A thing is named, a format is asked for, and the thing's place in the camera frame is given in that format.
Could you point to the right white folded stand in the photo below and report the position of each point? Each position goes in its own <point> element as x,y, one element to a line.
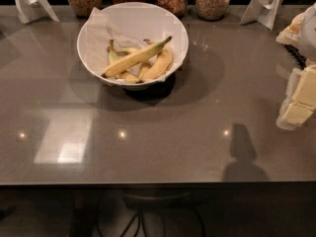
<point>262,11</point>

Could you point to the right curved banana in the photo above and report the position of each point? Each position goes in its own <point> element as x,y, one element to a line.
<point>163,61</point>

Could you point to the left white folded stand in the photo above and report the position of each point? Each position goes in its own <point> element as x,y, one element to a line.
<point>31,10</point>

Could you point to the white bowl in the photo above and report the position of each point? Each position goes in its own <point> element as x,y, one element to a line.
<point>138,20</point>

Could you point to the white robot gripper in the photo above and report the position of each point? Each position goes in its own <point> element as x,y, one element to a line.
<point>308,34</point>

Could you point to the glass jar of chickpeas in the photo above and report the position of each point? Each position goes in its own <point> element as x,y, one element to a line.
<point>211,10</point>

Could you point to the long top banana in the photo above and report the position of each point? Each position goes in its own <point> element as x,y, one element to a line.
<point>130,60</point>

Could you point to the white folded stand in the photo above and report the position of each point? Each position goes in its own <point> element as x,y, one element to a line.
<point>262,11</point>
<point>31,10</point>

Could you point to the left small banana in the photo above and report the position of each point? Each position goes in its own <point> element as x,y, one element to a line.
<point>113,55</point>

